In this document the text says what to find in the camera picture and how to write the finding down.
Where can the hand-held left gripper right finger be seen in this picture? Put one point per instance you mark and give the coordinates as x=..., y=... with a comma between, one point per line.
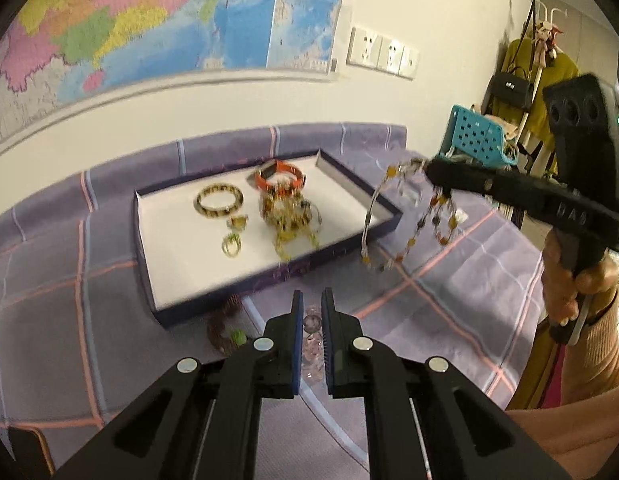
x=329, y=340

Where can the green and yellow bangle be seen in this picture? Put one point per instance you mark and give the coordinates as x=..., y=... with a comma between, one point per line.
x=204, y=208

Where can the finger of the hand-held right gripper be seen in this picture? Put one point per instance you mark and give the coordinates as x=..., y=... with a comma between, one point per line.
x=469, y=180

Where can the small plush toy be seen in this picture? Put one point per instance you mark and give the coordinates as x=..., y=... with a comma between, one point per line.
x=545, y=40

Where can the dark board with orange edge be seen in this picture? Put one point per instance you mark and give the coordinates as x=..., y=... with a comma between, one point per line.
x=29, y=450

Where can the purple patterned jewelry box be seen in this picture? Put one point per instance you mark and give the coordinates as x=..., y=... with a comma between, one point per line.
x=189, y=270

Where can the magenta cloth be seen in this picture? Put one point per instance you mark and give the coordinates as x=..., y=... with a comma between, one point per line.
x=552, y=385

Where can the black handbag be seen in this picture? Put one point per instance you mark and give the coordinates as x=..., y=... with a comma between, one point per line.
x=512, y=91

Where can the person's right hand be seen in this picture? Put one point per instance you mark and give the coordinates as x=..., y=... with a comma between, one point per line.
x=557, y=285

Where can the white coat rack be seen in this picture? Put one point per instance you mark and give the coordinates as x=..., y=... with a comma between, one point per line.
x=527, y=110

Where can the purple plaid bedsheet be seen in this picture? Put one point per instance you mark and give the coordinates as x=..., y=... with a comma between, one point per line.
x=64, y=310

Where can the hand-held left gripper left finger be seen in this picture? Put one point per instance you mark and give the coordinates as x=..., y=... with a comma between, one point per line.
x=295, y=340

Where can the teal plastic basket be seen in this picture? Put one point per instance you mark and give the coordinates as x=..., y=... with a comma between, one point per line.
x=477, y=132

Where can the colourful wall map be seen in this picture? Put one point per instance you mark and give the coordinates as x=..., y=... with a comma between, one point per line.
x=139, y=20

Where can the olive yellow coat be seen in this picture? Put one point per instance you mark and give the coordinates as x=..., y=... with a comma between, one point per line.
x=564, y=67

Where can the white wall socket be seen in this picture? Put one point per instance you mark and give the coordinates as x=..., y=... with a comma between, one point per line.
x=363, y=46
x=391, y=55
x=410, y=62

